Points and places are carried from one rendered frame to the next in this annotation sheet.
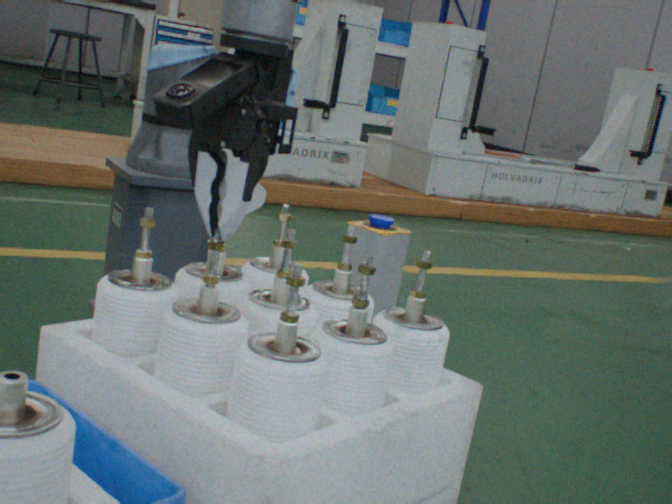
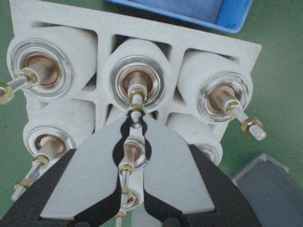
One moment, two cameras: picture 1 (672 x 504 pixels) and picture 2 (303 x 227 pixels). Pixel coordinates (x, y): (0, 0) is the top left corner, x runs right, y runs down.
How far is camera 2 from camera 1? 82 cm
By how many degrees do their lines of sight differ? 51
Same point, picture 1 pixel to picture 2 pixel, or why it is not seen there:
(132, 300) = (205, 67)
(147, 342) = (185, 71)
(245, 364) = (48, 30)
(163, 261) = (270, 197)
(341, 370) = (43, 111)
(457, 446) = not seen: hidden behind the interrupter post
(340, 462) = not seen: hidden behind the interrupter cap
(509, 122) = not seen: outside the picture
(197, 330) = (119, 51)
